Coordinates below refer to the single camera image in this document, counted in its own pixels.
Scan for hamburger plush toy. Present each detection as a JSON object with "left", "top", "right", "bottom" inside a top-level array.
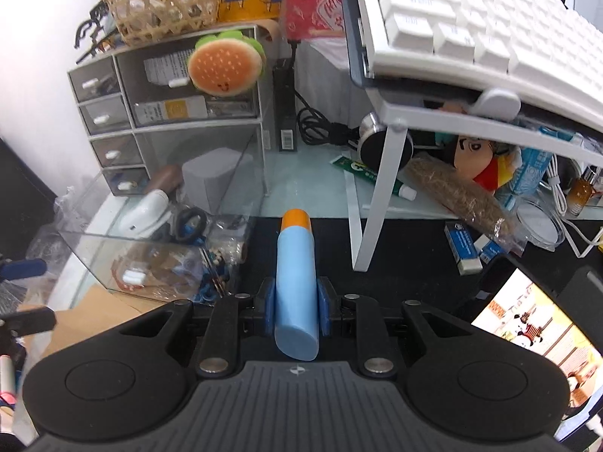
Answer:
[{"left": 187, "top": 30, "right": 267, "bottom": 97}]

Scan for black box on floor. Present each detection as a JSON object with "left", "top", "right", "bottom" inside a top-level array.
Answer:
[{"left": 0, "top": 141, "right": 56, "bottom": 259}]

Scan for smartphone showing cartoon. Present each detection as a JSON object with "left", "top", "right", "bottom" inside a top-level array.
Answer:
[{"left": 472, "top": 268, "right": 602, "bottom": 441}]

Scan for clear large bottom drawer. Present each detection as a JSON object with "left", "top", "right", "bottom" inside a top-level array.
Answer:
[{"left": 57, "top": 159, "right": 266, "bottom": 304}]

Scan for white metal laptop stand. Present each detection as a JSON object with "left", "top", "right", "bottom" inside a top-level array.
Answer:
[{"left": 344, "top": 89, "right": 602, "bottom": 272}]

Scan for white mechanical keyboard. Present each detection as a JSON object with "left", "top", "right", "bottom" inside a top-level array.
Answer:
[{"left": 358, "top": 0, "right": 602, "bottom": 130}]

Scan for blue sunscreen bottle orange cap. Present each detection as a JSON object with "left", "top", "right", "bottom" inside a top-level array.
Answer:
[{"left": 274, "top": 208, "right": 319, "bottom": 361}]

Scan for green toothpaste tube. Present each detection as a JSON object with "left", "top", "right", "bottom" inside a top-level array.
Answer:
[{"left": 330, "top": 155, "right": 417, "bottom": 201}]

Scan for cartoon boy plush doll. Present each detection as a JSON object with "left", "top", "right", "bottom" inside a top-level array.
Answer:
[{"left": 453, "top": 135, "right": 522, "bottom": 194}]

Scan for brown granola snack bag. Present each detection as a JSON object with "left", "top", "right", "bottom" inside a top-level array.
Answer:
[{"left": 403, "top": 153, "right": 527, "bottom": 256}]

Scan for white drawer organizer cabinet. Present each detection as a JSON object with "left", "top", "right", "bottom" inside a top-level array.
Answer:
[{"left": 67, "top": 24, "right": 275, "bottom": 196}]

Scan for black power adapter with cable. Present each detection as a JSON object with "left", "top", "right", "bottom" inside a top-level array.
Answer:
[{"left": 272, "top": 40, "right": 360, "bottom": 152}]

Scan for pile of hair claw clips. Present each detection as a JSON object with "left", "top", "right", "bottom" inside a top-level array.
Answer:
[{"left": 73, "top": 0, "right": 119, "bottom": 64}]

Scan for blue white eraser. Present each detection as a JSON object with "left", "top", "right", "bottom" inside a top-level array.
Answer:
[{"left": 445, "top": 220, "right": 482, "bottom": 275}]

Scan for grey square box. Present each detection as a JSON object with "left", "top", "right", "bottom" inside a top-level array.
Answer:
[{"left": 182, "top": 147, "right": 254, "bottom": 215}]

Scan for brown cardboard sheet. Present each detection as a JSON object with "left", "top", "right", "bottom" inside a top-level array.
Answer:
[{"left": 23, "top": 285, "right": 164, "bottom": 357}]

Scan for black handled scissors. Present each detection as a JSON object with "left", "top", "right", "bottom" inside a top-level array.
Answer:
[{"left": 168, "top": 207, "right": 208, "bottom": 246}]

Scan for red snack packet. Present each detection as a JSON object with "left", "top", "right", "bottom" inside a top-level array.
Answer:
[{"left": 281, "top": 0, "right": 344, "bottom": 41}]

